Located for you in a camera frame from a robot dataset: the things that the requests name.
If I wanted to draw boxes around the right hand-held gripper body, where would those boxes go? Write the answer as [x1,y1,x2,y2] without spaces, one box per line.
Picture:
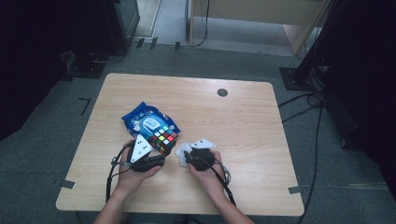
[188,137,217,173]

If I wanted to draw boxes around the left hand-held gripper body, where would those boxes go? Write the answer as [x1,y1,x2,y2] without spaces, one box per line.
[129,133,154,174]

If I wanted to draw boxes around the white wet wipe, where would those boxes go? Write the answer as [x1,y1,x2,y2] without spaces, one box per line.
[175,142,194,168]

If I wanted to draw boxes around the colourful puzzle cube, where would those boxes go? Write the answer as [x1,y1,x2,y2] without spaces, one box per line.
[148,125,179,157]

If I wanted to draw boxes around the blue wet wipes packet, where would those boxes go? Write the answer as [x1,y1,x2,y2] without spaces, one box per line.
[120,101,182,147]

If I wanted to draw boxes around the person's right hand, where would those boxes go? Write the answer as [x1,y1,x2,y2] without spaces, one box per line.
[186,150,226,196]

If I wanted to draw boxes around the person's left hand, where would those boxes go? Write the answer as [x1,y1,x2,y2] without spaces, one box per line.
[114,138,163,196]

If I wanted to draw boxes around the person's dark clothing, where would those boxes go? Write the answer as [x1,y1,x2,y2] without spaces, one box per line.
[124,214,227,224]

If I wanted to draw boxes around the grey tape piece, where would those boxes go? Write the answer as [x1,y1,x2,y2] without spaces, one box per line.
[58,179,77,189]
[288,185,308,195]

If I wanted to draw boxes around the black stand base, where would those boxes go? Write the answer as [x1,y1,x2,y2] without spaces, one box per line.
[60,50,106,80]

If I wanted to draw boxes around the black metal stand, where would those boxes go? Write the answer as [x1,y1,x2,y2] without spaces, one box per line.
[278,0,347,92]

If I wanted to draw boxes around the dark glass cabinet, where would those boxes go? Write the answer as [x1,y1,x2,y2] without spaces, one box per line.
[102,0,141,54]

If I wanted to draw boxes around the dark curtain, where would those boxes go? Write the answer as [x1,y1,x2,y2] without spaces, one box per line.
[323,0,396,203]
[0,0,74,143]

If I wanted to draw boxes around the light wooden cabinet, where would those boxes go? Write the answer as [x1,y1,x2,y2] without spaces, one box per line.
[188,0,331,57]

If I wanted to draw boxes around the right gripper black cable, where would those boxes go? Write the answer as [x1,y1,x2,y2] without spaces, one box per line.
[199,153,238,207]

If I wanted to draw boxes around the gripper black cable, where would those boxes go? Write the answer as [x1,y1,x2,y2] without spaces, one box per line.
[199,153,238,207]
[105,144,135,203]

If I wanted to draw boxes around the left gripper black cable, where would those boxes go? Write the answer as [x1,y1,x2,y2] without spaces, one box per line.
[105,144,135,203]

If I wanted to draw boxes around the looped black floor cable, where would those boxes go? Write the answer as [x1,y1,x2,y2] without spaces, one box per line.
[277,91,326,124]

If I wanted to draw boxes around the long black floor cable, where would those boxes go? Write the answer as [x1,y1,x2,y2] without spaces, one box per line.
[296,92,327,224]

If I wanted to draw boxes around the thin black hanging cable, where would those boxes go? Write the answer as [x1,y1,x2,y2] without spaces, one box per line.
[190,0,211,49]

